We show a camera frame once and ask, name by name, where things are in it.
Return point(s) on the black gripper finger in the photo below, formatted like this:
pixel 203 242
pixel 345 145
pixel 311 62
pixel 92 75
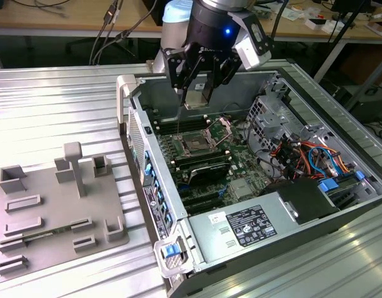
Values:
pixel 181 68
pixel 223 69

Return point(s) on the silver square CPU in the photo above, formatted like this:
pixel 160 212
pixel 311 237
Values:
pixel 195 101

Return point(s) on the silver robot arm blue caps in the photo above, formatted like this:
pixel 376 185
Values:
pixel 174 34

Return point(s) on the black RAM slot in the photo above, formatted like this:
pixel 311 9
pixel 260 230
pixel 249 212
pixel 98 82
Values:
pixel 200 155
pixel 178 119
pixel 203 162
pixel 181 126

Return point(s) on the CPU socket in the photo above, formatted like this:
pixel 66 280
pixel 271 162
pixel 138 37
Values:
pixel 195 143

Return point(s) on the black expansion slot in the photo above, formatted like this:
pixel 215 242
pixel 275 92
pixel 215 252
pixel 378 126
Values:
pixel 203 195
pixel 206 206

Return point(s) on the open grey PC case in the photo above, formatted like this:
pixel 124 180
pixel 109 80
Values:
pixel 240 93

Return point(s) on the thin metal locking lever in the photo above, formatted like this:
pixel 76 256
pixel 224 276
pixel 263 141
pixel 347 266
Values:
pixel 178 124

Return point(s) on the small electronics board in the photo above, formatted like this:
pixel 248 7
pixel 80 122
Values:
pixel 265 12

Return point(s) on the metal drive cage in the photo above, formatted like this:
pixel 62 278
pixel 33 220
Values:
pixel 271 118

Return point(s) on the wooden desk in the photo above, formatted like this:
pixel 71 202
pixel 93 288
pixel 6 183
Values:
pixel 302 29
pixel 70 21

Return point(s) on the green motherboard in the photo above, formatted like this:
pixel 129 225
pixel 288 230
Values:
pixel 243 161

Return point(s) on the black graphics card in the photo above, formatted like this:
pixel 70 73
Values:
pixel 209 174

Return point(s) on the white box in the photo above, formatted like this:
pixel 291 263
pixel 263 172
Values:
pixel 329 27

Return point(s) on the silver chipset heatsink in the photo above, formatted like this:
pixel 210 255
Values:
pixel 240 189

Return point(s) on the black plastic shroud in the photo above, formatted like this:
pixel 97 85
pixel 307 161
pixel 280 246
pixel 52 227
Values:
pixel 302 198

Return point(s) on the black box under desk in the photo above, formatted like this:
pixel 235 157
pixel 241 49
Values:
pixel 371 105

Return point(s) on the blue disk carrier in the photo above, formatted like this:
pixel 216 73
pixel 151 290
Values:
pixel 329 185

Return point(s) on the small wooden board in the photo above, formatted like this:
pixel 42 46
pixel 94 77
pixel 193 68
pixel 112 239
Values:
pixel 380 28

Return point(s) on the grey plastic parts rack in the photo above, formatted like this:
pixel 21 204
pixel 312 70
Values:
pixel 85 205

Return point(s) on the small blue clip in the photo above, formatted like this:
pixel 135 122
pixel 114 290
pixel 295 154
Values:
pixel 359 174

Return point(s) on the grey power supply unit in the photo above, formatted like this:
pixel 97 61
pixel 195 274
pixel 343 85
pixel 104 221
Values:
pixel 215 245

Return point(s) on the blue case latch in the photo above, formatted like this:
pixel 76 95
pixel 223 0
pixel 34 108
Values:
pixel 169 251

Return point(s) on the green RAM stick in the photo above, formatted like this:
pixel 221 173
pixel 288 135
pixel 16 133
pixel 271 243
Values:
pixel 51 231

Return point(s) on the black wrist camera unit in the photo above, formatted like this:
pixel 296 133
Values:
pixel 245 23

